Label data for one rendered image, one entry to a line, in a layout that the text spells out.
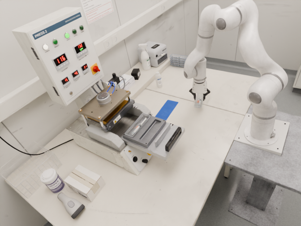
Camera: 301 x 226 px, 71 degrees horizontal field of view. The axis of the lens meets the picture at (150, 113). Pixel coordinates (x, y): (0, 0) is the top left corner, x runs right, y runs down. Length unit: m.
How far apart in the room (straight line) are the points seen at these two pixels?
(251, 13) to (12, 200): 1.86
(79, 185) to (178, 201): 0.54
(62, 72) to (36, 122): 0.57
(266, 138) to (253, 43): 0.58
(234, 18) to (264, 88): 0.35
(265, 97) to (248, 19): 0.38
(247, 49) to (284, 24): 2.13
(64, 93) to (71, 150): 0.50
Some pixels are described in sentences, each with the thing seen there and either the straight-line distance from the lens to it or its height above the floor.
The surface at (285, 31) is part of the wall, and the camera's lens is 3.28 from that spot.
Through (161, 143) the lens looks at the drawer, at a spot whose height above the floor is 0.97.
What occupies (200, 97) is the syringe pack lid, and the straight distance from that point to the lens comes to 1.64.
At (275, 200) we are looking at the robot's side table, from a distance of 2.12.
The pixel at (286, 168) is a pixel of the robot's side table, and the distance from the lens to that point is 1.38.
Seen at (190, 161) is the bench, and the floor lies 0.75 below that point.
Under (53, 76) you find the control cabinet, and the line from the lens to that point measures 1.18.
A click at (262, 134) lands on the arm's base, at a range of 1.39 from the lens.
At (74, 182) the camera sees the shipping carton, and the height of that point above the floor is 0.84.
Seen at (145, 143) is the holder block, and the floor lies 1.00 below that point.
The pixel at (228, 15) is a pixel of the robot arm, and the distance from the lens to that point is 1.07.
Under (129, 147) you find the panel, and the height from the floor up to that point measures 0.91.
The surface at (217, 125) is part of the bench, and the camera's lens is 1.51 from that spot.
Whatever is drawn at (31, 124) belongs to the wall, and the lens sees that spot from 1.65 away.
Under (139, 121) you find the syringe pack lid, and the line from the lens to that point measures 1.21.
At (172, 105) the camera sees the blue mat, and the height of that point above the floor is 0.75.
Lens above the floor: 1.82
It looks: 41 degrees down
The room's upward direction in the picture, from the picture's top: 12 degrees counter-clockwise
